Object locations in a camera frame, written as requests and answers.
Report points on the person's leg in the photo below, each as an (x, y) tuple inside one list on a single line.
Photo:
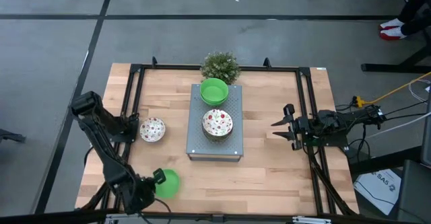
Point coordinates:
[(417, 27), (414, 8)]

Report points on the black diagonal beam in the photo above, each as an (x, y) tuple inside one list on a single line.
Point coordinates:
[(384, 162)]

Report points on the black crossbar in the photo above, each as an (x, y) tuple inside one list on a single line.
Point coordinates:
[(50, 217)]

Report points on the dark grey chair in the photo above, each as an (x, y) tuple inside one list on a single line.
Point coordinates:
[(415, 190)]

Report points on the black desk leg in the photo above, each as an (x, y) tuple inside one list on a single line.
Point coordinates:
[(387, 68)]

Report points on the person's red white shoe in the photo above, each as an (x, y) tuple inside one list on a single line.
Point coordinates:
[(392, 23), (392, 34)]

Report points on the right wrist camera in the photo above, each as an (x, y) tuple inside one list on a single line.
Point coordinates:
[(302, 123)]

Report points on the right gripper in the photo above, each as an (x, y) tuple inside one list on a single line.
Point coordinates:
[(295, 135)]

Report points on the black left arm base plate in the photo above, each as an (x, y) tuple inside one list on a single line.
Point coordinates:
[(129, 137)]

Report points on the black aluminium table frame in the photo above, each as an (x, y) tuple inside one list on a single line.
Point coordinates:
[(269, 68)]

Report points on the grey perforated metal stand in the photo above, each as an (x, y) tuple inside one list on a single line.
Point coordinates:
[(197, 140)]

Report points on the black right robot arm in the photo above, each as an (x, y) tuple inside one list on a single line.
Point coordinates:
[(347, 119)]

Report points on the dark grey furniture foot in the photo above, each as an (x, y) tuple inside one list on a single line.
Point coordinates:
[(11, 136)]

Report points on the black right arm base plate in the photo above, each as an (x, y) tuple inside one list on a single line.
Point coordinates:
[(338, 143)]

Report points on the grey panel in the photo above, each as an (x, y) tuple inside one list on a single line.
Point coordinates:
[(427, 133)]

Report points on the silver metal bracket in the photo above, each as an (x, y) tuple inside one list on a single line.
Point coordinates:
[(116, 217), (311, 220)]

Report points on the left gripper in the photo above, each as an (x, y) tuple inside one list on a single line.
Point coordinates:
[(138, 193)]

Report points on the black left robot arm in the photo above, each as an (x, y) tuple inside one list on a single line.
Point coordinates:
[(101, 140)]

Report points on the small green potted plant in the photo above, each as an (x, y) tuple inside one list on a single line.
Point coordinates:
[(220, 66)]

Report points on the white printed paper sheet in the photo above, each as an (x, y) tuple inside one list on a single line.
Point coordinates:
[(377, 190)]

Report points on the yellow power plug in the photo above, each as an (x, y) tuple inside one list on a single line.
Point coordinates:
[(358, 101)]

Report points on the small white sticker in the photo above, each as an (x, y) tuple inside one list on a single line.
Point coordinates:
[(320, 68)]

